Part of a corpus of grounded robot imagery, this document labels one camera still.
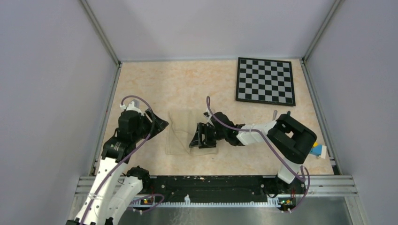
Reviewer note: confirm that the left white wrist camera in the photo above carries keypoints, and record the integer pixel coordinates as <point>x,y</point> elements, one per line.
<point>132,106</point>

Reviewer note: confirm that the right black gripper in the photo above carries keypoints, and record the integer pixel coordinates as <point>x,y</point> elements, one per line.
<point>197,140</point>

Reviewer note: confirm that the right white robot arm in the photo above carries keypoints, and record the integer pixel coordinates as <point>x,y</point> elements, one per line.
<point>287,137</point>

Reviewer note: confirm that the black white checkerboard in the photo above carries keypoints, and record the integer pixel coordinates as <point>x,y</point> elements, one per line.
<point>265,82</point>

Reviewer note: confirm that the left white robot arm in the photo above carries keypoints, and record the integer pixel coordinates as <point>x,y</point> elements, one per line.
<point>104,205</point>

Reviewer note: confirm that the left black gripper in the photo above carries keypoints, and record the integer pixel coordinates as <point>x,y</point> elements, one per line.
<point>159,124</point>

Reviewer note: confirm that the silver knife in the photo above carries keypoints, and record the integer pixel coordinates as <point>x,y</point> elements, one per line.
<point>275,114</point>

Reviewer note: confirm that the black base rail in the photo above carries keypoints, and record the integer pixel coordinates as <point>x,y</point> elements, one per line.
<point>221,189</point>

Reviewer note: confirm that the colourful toy blocks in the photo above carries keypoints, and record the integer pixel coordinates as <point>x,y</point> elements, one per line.
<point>319,150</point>

